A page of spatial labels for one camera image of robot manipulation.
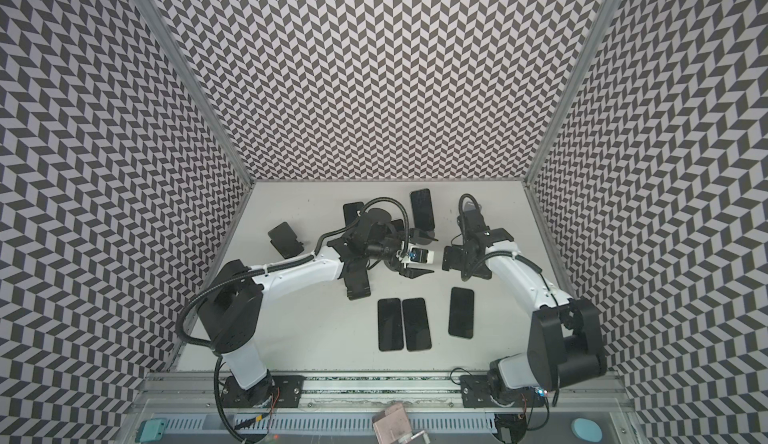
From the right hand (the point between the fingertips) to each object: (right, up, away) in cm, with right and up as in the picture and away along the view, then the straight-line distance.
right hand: (461, 274), depth 85 cm
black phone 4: (0, -11, 0) cm, 11 cm away
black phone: (-33, +18, +5) cm, 38 cm away
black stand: (-56, +8, +14) cm, 59 cm away
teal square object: (-73, -30, -20) cm, 81 cm away
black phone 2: (-11, +19, +7) cm, 23 cm away
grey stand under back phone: (-12, +12, -11) cm, 21 cm away
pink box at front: (-19, -28, -20) cm, 40 cm away
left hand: (-9, +8, -8) cm, 14 cm away
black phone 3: (-13, -13, -3) cm, 19 cm away
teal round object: (+26, -32, -17) cm, 44 cm away
